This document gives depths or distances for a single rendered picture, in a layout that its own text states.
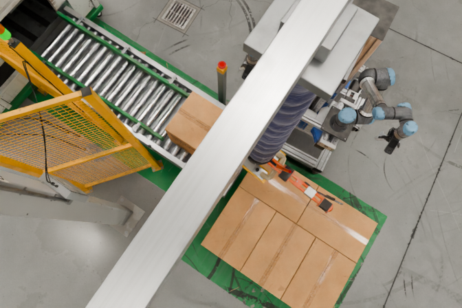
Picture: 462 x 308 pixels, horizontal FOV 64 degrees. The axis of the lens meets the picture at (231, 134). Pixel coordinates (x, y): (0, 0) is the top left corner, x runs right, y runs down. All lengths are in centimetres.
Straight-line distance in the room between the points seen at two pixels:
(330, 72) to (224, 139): 43
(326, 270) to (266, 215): 68
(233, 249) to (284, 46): 257
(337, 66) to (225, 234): 240
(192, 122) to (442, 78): 301
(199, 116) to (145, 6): 204
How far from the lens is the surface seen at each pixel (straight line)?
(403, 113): 235
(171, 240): 81
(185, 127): 304
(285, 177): 271
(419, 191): 439
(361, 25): 122
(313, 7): 99
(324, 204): 274
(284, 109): 147
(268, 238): 333
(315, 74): 111
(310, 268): 340
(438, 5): 533
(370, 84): 250
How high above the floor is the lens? 385
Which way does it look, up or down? 75 degrees down
